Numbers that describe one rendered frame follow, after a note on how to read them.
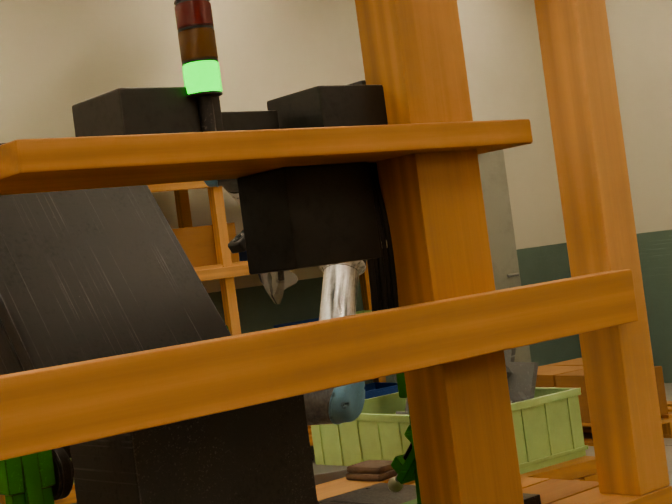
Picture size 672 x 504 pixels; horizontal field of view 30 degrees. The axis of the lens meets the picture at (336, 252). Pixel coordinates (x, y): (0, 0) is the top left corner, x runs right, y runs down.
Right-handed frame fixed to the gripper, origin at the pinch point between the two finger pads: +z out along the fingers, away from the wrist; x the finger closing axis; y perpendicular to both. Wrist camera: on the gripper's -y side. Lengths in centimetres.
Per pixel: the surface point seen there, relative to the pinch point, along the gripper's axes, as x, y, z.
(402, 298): -68, -27, 1
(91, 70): 508, 265, -151
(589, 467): -12, 80, 52
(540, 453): -6, 70, 47
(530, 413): -6, 68, 37
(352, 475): -11.1, 5.6, 38.2
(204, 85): -72, -62, -32
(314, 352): -79, -55, 6
